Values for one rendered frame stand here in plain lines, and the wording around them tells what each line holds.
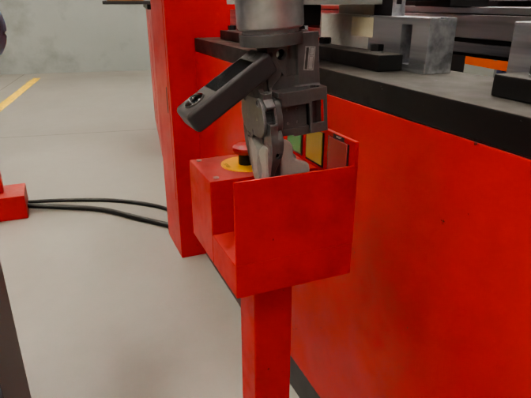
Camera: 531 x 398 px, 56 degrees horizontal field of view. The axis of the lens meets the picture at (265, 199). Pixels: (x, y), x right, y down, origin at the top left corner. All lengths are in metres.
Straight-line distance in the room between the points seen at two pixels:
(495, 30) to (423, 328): 0.65
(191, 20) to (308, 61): 1.32
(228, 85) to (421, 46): 0.49
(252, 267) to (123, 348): 1.09
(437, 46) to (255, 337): 0.58
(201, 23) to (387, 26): 0.99
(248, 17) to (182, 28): 1.33
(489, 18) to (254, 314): 0.80
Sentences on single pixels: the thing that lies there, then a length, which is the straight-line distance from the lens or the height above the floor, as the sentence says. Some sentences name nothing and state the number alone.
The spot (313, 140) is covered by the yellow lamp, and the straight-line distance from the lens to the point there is 0.69.
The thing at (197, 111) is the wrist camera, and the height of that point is 0.89.
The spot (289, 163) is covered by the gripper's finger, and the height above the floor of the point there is 0.81.
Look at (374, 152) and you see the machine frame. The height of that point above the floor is 0.76.
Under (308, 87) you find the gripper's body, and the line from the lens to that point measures 0.58.
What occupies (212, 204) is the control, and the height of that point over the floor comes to 0.75.
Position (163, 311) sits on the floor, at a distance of 1.79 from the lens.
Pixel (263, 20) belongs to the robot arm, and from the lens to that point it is 0.54.
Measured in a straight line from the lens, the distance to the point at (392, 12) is 1.05.
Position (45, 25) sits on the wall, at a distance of 8.23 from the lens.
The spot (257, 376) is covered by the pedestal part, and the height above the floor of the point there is 0.47.
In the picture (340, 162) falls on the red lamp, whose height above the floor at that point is 0.81.
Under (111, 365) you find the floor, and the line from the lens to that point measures 1.60.
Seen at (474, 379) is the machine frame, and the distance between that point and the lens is 0.80.
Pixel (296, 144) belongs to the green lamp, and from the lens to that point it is 0.74.
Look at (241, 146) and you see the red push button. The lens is 0.69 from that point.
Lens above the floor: 1.00
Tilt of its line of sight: 22 degrees down
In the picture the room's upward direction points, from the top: straight up
